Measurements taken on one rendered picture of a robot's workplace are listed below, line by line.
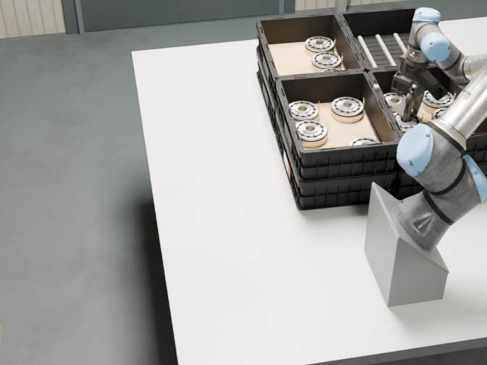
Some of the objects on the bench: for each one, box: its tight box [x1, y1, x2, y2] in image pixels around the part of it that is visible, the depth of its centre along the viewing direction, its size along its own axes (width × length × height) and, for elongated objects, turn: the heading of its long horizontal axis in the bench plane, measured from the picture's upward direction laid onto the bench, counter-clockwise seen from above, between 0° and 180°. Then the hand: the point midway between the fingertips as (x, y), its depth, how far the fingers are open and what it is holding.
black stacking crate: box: [256, 48, 278, 133], centre depth 289 cm, size 40×30×12 cm
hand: (410, 119), depth 257 cm, fingers open, 5 cm apart
